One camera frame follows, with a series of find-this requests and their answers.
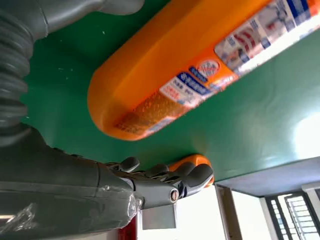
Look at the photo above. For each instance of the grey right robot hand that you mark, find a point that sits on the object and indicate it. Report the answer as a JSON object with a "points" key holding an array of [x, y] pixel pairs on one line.
{"points": [[62, 188]]}

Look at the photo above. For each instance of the orange bottle with clear cap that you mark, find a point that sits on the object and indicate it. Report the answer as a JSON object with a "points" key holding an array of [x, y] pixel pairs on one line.
{"points": [[198, 160]]}

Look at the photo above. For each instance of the green table mat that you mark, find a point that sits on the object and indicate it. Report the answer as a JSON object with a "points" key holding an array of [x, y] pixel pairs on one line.
{"points": [[250, 116]]}

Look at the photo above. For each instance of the black window grille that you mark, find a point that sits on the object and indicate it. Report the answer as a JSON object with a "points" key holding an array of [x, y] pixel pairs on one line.
{"points": [[297, 215]]}

